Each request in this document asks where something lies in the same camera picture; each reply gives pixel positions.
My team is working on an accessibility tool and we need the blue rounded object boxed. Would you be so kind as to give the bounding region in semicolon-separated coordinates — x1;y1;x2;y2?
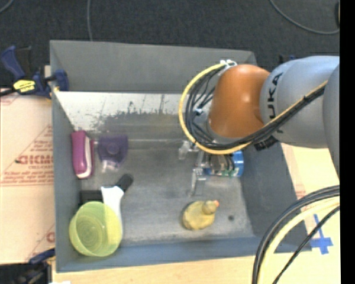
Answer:
203;150;244;178

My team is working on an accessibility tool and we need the purple spray bottle head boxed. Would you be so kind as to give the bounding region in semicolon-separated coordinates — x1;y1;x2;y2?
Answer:
96;134;130;172

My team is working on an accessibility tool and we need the yellow rubber duck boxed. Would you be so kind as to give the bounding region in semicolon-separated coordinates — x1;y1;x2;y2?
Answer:
181;199;221;231

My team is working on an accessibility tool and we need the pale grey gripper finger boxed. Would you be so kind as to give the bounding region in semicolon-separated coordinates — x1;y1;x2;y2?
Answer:
190;166;207;197
178;140;198;161

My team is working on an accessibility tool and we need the green plastic bowl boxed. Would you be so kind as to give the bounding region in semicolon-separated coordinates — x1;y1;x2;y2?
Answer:
68;201;124;258

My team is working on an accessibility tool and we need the white bottle with black cap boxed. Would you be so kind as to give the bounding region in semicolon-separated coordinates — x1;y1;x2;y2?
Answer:
101;173;134;237

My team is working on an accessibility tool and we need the brown cardboard board red print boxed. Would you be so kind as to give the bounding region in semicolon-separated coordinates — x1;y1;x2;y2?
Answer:
0;89;57;266

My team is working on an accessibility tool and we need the magenta and white bottle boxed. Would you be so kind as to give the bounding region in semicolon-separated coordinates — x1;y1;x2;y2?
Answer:
70;130;95;180

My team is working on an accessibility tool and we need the grey metal bin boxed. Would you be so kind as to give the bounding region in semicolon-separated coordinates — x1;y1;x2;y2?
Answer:
49;40;312;273

